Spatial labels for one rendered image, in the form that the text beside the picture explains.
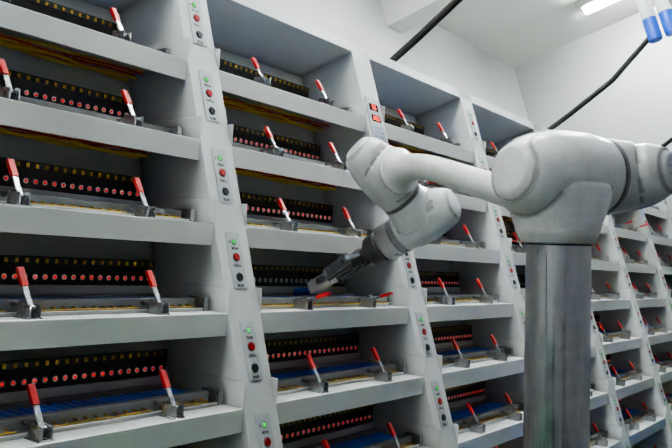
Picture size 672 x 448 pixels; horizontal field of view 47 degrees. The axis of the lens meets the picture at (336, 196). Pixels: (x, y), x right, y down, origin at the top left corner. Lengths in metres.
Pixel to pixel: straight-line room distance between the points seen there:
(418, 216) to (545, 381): 0.61
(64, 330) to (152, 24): 0.81
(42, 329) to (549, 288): 0.79
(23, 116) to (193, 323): 0.49
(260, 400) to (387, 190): 0.51
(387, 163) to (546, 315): 0.58
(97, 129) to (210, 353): 0.50
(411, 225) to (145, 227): 0.59
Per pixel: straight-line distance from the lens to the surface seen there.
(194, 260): 1.66
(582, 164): 1.22
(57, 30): 1.57
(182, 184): 1.71
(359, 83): 2.32
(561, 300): 1.23
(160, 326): 1.47
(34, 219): 1.37
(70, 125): 1.49
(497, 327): 2.80
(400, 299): 2.16
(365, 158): 1.68
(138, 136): 1.58
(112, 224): 1.46
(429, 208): 1.73
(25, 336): 1.31
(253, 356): 1.61
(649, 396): 4.11
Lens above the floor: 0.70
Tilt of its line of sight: 15 degrees up
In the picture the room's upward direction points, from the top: 12 degrees counter-clockwise
